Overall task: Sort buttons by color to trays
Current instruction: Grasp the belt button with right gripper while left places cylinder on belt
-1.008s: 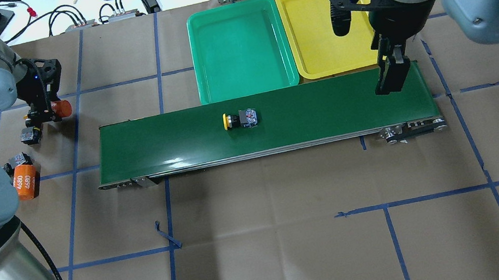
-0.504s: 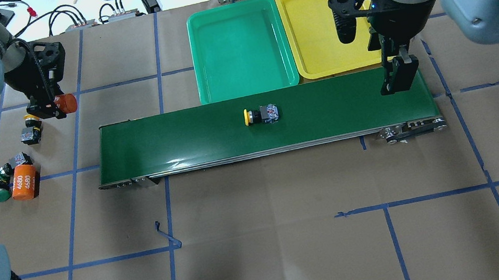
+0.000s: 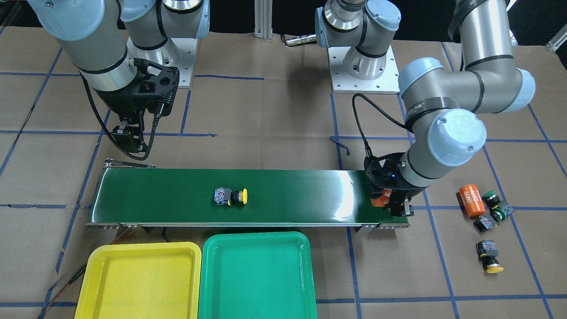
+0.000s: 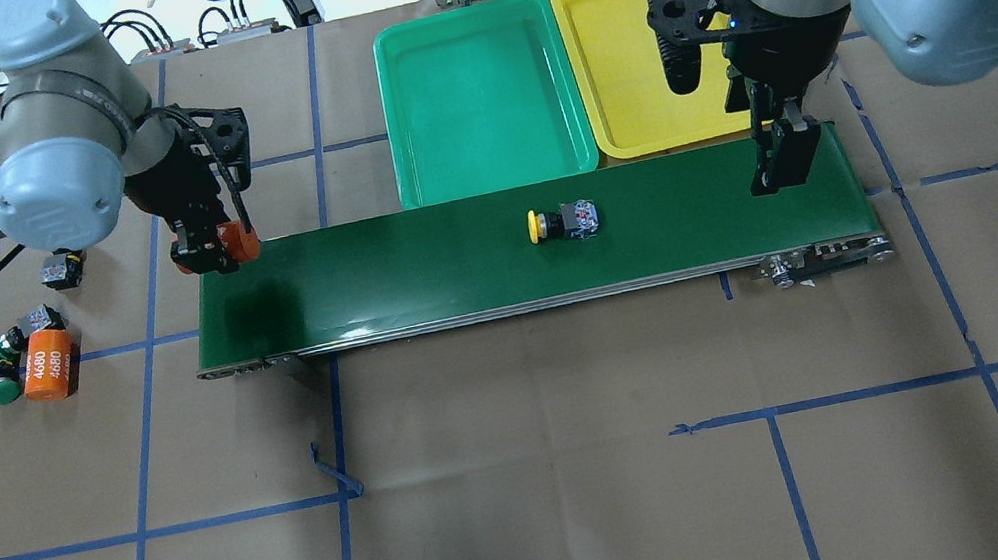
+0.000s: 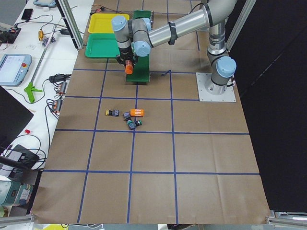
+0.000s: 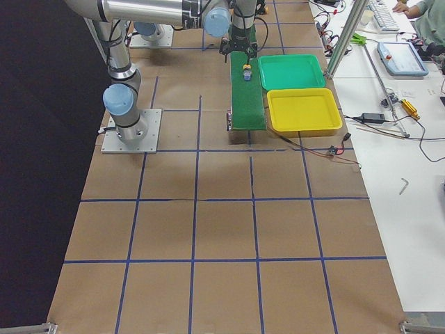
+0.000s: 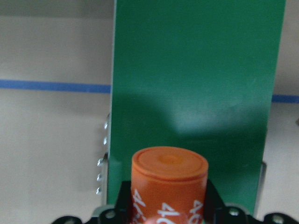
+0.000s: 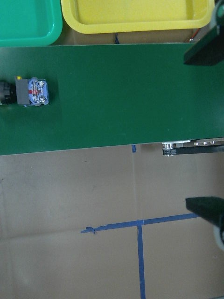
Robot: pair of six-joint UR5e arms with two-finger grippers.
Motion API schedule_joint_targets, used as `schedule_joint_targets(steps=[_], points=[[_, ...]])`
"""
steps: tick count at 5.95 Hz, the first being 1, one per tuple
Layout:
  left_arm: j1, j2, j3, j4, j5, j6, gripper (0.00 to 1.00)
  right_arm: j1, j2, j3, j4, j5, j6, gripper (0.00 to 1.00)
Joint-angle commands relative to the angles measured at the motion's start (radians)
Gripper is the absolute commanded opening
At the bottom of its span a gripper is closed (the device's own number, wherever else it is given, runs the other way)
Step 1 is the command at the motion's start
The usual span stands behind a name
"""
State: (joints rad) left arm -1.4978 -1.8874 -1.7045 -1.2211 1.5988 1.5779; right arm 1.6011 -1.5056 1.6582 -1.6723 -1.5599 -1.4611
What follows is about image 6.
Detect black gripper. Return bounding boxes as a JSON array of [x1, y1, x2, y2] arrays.
[[219, 36, 258, 63]]

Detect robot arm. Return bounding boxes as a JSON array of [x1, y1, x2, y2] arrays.
[[127, 1, 265, 68], [66, 0, 231, 143]]

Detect green plastic tray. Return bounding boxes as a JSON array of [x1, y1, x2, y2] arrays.
[[259, 54, 325, 90]]

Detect green plastic clip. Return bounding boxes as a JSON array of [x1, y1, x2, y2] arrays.
[[350, 33, 367, 46]]

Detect metal allen key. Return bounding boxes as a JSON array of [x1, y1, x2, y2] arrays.
[[398, 177, 409, 196]]

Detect black power adapter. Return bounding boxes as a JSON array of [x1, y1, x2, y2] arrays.
[[361, 113, 387, 124]]

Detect yellow plastic tray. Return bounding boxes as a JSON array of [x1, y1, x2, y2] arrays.
[[267, 88, 343, 136]]

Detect white keyboard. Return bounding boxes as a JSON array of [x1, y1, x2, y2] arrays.
[[368, 0, 400, 33]]

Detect teach pendant tablet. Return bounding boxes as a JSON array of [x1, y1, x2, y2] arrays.
[[377, 42, 429, 77]]

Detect white paper cup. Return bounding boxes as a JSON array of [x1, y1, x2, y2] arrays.
[[359, 10, 374, 26]]

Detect red and black wires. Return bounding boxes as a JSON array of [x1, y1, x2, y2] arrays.
[[276, 131, 362, 171]]

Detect green conveyor belt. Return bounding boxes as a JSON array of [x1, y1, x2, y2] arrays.
[[226, 51, 266, 131]]

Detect aluminium frame post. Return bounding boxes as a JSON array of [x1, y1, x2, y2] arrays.
[[325, 0, 368, 79]]

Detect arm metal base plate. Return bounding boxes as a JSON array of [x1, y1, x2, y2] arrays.
[[101, 109, 162, 154], [129, 24, 174, 49]]

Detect person in green shirt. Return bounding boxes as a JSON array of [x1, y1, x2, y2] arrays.
[[392, 0, 444, 47]]

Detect gold power resistor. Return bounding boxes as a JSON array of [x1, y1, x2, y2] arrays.
[[400, 99, 420, 120]]

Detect small circuit board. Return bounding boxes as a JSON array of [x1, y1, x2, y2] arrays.
[[327, 145, 338, 157]]

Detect wooden stick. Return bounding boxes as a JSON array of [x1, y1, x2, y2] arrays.
[[356, 127, 410, 140]]

